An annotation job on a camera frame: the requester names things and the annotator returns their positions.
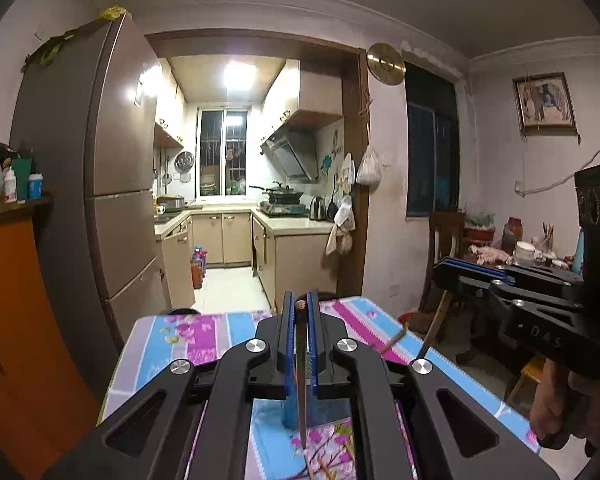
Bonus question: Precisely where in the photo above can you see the steel range hood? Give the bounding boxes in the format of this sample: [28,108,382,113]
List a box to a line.
[261,127,318,183]

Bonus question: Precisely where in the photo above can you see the wooden dining chair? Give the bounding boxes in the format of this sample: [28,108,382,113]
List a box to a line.
[418,211,466,312]

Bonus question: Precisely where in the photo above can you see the white medicine bottle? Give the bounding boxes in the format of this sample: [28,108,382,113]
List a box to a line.
[4,167,18,204]

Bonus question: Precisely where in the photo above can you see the beige kitchen base cabinets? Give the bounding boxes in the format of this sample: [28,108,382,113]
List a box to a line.
[154,205,338,309]

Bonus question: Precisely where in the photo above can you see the blue perforated utensil holder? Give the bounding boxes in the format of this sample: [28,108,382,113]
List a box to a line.
[282,390,351,430]

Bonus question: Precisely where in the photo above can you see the dark window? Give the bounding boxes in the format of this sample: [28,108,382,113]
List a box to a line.
[404,63,460,218]

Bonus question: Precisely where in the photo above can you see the stack of white bowls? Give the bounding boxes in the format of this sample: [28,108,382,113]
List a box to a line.
[514,240,536,264]

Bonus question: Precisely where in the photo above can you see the black wok on stove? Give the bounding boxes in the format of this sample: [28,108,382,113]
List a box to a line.
[251,182,302,205]

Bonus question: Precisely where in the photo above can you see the white hanging plastic bag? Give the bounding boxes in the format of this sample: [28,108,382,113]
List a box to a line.
[356,144,382,186]

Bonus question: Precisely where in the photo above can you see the grey three-door refrigerator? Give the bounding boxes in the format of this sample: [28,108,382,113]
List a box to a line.
[9,12,174,351]

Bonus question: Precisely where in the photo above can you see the person's right hand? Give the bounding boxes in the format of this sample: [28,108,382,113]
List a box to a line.
[530,359,600,448]

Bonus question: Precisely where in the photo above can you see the colourful floral tablecloth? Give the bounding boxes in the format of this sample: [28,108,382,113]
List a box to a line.
[97,294,541,480]

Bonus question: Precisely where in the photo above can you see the steel electric kettle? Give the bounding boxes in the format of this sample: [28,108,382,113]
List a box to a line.
[309,196,327,221]

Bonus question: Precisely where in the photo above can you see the orange wooden cabinet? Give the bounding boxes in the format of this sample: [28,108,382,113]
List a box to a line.
[0,205,99,479]

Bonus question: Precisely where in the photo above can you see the kitchen window with bars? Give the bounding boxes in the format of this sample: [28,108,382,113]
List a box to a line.
[198,110,249,197]

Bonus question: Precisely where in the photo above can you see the framed elephant picture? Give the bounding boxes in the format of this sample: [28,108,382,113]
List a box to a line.
[513,73,577,134]

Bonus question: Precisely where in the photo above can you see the blue lidded cup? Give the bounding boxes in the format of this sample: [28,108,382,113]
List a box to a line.
[28,174,44,200]

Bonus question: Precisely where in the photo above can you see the round gold wall clock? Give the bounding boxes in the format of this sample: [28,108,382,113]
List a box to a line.
[366,42,406,86]

